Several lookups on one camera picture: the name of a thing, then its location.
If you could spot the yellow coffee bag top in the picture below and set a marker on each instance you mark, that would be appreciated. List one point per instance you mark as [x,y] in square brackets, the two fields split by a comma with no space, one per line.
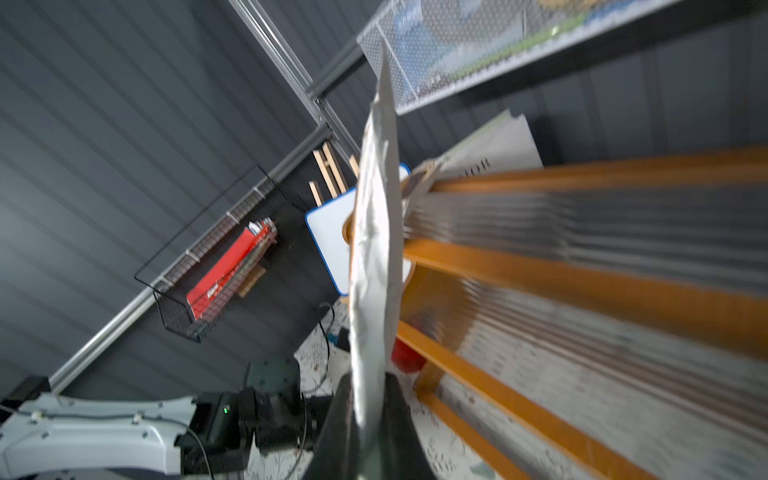
[418,184]

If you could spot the wooden easel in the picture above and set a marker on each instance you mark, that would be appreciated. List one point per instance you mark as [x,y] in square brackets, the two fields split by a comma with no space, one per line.
[329,164]

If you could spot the white wire wall basket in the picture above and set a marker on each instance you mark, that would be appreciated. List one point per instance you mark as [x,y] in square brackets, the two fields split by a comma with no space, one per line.
[434,49]

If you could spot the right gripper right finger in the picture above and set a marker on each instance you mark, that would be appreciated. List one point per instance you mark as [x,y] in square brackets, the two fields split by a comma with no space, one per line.
[402,455]

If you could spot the black wire side basket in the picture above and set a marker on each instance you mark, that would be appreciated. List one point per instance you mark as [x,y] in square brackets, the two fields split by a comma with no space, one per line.
[170,287]

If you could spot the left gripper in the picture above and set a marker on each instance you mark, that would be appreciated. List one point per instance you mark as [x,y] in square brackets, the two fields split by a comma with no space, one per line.
[269,412]

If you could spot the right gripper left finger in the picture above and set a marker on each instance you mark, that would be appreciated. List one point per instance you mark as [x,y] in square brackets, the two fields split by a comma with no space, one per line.
[336,454]

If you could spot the red folder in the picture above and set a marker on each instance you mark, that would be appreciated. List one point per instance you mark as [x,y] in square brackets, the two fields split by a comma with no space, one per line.
[202,296]

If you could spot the whiteboard with blue frame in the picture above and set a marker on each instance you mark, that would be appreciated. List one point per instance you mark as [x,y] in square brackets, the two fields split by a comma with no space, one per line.
[325,224]

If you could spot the wooden two-tier shelf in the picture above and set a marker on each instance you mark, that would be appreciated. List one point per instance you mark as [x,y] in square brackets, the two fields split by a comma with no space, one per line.
[598,321]

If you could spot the red cup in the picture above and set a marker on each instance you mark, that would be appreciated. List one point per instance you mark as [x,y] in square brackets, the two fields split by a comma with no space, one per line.
[406,359]

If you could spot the yellow coffee bag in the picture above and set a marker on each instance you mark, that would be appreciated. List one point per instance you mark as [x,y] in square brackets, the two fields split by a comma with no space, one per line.
[376,265]
[418,184]

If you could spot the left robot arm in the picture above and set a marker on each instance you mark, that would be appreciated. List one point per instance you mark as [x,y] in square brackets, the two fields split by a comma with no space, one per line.
[44,432]

